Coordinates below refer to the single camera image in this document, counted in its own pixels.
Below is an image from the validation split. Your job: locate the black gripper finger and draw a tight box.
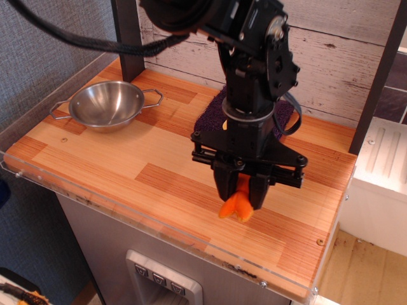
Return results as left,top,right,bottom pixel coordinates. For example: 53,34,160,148
212,160,244,200
249,175,270,210

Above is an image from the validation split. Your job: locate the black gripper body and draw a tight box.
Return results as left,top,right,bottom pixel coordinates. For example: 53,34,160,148
191,114,308,188

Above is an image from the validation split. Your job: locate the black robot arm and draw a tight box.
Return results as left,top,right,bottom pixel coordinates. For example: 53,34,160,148
140,1,307,209

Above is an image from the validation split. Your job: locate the purple folded cloth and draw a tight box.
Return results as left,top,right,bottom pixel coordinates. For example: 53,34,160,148
193,85,296,140

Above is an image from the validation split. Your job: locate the white toy sink unit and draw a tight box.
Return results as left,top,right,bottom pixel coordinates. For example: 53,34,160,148
339,118,406,255

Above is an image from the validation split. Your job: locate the grey toy fridge cabinet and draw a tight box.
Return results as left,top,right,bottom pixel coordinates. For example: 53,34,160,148
57,195,291,304

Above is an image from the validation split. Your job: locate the clear acrylic edge guard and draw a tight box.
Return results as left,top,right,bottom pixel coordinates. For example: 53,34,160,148
4,147,355,303

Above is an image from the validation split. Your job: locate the orange object bottom left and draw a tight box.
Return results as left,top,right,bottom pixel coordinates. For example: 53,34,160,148
17,292,49,305

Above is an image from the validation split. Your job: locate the black braided cable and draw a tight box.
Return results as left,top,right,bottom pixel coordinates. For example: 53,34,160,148
8,0,190,58

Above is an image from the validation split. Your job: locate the steel bowl with handles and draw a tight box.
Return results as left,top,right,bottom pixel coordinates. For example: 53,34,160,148
49,81,163,133

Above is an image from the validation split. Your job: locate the dark left post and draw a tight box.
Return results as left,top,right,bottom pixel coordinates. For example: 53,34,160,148
111,0,145,83

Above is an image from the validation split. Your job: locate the dark post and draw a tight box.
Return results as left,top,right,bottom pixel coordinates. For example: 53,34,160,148
348,0,406,155
111,0,145,83

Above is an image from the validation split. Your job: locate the dark right post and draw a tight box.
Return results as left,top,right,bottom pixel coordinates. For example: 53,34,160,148
348,0,406,155

